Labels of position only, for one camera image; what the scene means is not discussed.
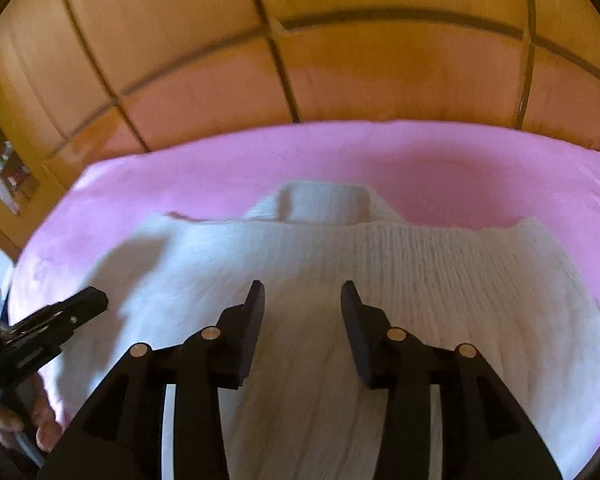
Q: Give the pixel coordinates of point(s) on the white knit sweater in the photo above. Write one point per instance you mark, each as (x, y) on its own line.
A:
(305, 260)

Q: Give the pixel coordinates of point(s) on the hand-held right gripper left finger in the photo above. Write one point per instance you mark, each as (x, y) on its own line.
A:
(255, 320)

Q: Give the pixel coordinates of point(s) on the wooden wardrobe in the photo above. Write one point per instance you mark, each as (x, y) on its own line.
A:
(380, 75)

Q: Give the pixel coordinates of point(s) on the pink bed sheet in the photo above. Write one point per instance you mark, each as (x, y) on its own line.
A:
(430, 170)

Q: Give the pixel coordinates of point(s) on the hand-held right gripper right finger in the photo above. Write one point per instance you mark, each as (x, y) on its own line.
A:
(351, 320)

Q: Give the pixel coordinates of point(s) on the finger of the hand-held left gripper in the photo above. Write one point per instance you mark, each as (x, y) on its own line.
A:
(77, 305)

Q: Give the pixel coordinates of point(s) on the wooden shelf with small items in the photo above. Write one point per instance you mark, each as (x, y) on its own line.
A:
(2, 160)

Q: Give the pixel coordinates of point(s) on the person's left hand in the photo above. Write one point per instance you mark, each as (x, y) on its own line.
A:
(47, 427)

